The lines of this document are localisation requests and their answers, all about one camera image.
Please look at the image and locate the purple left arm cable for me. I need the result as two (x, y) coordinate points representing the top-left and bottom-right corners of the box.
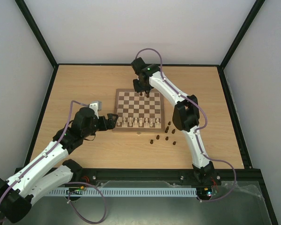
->
(0, 100), (92, 223)

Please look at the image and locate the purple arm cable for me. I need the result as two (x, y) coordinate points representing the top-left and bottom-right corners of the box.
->
(0, 100), (92, 223)
(134, 48), (237, 203)

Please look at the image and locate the black frame post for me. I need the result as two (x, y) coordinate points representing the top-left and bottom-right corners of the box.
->
(220, 0), (265, 70)
(15, 0), (58, 68)

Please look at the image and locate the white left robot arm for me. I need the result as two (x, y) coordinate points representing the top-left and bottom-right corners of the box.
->
(0, 104), (118, 223)

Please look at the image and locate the black frame post left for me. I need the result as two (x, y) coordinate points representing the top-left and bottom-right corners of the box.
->
(15, 0), (58, 68)

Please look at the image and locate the wooden chess board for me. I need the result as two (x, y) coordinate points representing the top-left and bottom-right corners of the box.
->
(113, 89), (165, 133)

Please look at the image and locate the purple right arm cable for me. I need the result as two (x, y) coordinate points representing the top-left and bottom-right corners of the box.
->
(134, 48), (237, 203)

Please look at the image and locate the black frame post right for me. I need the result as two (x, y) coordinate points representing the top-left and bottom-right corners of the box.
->
(220, 0), (265, 70)

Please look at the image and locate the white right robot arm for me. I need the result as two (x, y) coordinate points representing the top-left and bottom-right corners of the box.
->
(131, 57), (215, 184)

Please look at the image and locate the white slotted cable duct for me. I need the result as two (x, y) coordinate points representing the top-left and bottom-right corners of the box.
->
(48, 187), (197, 197)

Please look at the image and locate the white chess queen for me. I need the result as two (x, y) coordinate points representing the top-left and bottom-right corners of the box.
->
(139, 118), (144, 128)

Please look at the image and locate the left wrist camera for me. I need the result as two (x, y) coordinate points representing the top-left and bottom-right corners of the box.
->
(89, 101), (102, 112)

